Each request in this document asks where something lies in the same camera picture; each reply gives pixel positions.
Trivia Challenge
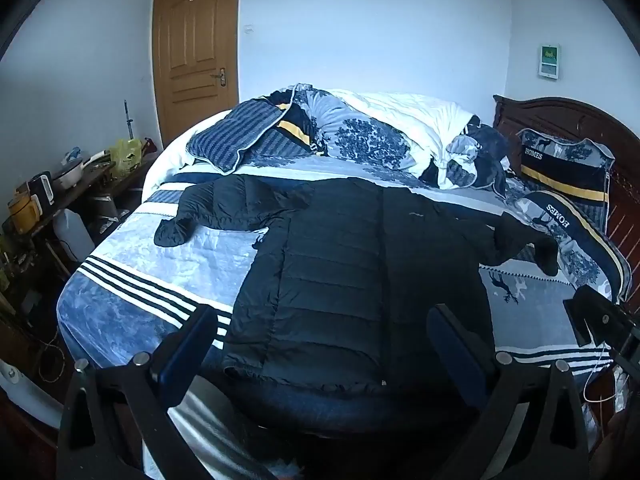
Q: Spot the brown wooden door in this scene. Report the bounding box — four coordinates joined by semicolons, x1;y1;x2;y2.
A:
151;0;243;149

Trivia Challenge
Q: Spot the white cooking pot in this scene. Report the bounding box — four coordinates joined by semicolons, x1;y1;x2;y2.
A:
52;151;110;190

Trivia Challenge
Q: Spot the white cable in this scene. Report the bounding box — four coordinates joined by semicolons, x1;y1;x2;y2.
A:
583;342;618;403

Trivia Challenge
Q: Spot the yellow electric cooker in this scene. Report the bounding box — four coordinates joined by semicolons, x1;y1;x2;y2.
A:
7;192;42;234

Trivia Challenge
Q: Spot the white plastic jug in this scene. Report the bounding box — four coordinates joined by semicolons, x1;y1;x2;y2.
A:
52;208;96;264

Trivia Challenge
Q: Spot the dark wooden side table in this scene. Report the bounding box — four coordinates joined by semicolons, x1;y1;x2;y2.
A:
0;152;157;321

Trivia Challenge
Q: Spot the white quilt blue tree print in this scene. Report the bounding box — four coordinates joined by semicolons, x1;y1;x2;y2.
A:
294;87;512;196

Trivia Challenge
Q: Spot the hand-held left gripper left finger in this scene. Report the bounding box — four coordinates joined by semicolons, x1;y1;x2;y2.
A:
57;304;221;480

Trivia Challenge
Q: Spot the yellow plastic bag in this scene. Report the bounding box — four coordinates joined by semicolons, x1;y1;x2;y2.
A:
108;138;144;177

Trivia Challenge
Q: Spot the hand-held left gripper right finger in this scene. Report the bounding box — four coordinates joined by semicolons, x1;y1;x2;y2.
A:
426;303;592;480

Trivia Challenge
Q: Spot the dark wooden headboard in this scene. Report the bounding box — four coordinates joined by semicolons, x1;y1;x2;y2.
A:
492;94;640;281

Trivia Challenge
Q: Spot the black puffer jacket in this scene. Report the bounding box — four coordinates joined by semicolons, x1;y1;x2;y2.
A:
154;176;560;395

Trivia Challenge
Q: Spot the navy yellow stripe printed pillow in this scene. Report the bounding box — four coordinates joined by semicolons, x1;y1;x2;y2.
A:
514;190;635;306
250;84;328;157
516;127;617;235

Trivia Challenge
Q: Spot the black white small appliance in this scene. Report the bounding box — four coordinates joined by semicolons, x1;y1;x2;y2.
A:
27;172;55;207

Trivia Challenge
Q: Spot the white green wall panel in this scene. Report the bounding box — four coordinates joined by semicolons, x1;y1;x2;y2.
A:
538;43;562;80

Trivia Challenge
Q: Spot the blue striped printed bed blanket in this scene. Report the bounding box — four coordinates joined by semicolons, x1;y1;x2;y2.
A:
56;157;632;436

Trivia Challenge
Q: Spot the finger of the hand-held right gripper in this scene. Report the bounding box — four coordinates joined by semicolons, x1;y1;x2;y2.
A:
563;285;632;347

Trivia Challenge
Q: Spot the blue striped pillow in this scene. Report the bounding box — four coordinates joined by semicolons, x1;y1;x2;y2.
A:
187;97;292;174

